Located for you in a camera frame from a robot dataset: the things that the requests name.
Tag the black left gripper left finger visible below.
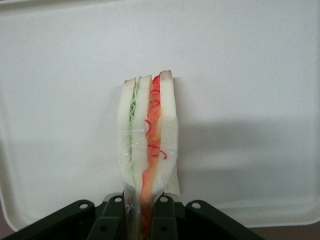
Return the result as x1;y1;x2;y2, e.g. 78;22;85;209
87;194;126;240

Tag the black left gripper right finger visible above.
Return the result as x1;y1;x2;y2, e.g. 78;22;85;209
149;195;179;240

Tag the triangular sandwich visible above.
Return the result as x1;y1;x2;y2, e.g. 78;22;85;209
116;69;182;240

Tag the cream rectangular serving tray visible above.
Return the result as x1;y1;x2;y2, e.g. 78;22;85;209
0;0;320;232

